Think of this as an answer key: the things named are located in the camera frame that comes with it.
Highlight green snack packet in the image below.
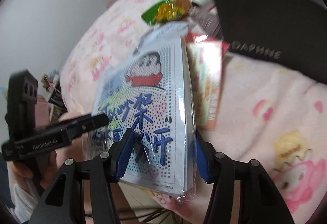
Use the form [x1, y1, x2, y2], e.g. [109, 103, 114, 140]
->
[141, 0, 192, 26]

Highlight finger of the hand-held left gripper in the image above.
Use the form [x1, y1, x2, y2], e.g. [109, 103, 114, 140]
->
[59, 113, 109, 141]

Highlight cartoon bead pattern packet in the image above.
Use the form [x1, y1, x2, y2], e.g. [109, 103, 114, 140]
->
[85, 22, 198, 204]

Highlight person's left forearm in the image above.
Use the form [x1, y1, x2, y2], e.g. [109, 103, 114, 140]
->
[8, 183, 45, 224]

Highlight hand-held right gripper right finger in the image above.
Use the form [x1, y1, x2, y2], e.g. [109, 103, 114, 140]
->
[195, 134, 294, 224]

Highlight pink printed blanket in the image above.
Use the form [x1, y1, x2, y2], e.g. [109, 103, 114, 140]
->
[60, 0, 327, 224]

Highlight person's left hand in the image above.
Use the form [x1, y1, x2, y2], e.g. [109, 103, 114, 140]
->
[6, 149, 63, 192]

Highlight black cardboard box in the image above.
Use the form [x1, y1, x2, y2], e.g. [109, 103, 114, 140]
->
[207, 0, 327, 84]

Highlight orange printed card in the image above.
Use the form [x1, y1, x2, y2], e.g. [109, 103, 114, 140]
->
[188, 41, 224, 130]

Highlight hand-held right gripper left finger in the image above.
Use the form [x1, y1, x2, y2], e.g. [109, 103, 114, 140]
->
[28, 130, 137, 224]

